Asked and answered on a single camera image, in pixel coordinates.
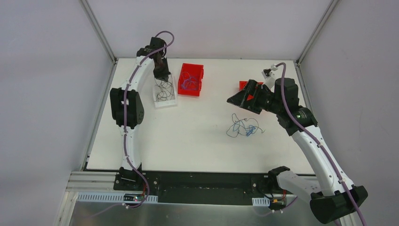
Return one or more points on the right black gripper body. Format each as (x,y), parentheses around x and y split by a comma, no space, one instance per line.
(253,98)

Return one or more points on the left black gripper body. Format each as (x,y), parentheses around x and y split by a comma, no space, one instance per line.
(161,69)

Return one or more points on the red bin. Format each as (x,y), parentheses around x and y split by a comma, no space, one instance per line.
(243,85)
(190,80)

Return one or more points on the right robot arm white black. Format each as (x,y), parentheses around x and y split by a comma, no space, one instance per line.
(334,195)

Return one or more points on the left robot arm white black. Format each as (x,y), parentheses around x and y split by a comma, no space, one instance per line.
(128,111)

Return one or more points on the clear plastic bin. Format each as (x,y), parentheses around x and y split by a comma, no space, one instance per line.
(164,93)

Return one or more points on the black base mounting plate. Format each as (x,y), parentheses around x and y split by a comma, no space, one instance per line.
(197,187)

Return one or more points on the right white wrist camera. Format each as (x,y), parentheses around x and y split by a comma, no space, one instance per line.
(269,77)

